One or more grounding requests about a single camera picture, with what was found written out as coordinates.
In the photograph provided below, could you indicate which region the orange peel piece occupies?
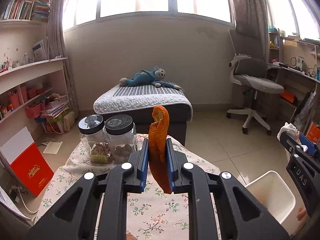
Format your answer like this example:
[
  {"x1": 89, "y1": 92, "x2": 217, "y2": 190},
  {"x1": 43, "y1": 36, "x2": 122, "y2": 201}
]
[{"x1": 148, "y1": 105, "x2": 172, "y2": 194}]

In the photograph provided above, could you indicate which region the white tissue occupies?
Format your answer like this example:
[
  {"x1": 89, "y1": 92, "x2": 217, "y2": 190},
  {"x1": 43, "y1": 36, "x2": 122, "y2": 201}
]
[{"x1": 277, "y1": 122, "x2": 308, "y2": 152}]

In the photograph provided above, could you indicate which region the white trash bin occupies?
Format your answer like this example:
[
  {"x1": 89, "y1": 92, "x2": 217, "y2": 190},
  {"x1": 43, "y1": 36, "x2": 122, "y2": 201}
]
[{"x1": 245, "y1": 171, "x2": 296, "y2": 224}]

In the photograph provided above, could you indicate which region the person's right hand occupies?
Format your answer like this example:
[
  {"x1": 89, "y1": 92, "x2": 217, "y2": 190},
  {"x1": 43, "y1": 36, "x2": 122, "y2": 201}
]
[{"x1": 297, "y1": 207, "x2": 307, "y2": 222}]

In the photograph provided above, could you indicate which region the red and white box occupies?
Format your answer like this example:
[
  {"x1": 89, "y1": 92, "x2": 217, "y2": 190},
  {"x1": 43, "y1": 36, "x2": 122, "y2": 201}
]
[{"x1": 1, "y1": 127, "x2": 54, "y2": 197}]

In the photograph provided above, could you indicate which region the wooden desk with shelves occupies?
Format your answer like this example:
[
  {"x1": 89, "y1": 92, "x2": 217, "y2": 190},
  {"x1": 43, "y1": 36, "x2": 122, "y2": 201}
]
[{"x1": 268, "y1": 28, "x2": 319, "y2": 135}]

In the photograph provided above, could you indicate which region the white office chair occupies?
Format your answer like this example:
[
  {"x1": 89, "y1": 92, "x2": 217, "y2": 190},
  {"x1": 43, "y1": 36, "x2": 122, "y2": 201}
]
[{"x1": 226, "y1": 29, "x2": 284, "y2": 135}]

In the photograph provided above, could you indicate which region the clear jar with cashews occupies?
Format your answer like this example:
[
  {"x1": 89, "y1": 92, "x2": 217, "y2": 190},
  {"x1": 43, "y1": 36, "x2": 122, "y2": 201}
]
[{"x1": 78, "y1": 114, "x2": 113, "y2": 164}]

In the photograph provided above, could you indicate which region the clear jar with brown nuts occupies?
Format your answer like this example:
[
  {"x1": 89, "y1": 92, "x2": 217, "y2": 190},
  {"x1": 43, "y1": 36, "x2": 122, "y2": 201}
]
[{"x1": 105, "y1": 114, "x2": 137, "y2": 164}]

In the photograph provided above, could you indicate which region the white curved bookshelf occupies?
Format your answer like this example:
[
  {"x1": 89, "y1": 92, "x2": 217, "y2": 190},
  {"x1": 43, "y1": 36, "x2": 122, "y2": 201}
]
[{"x1": 1, "y1": 0, "x2": 77, "y2": 143}]

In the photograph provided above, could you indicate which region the grey curtain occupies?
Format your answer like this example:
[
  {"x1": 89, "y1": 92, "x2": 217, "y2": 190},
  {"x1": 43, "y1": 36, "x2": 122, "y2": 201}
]
[{"x1": 233, "y1": 0, "x2": 269, "y2": 60}]

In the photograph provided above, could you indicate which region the blue plush monkey toy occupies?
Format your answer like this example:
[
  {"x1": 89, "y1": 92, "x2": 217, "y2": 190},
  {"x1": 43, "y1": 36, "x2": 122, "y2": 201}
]
[{"x1": 119, "y1": 66, "x2": 181, "y2": 90}]

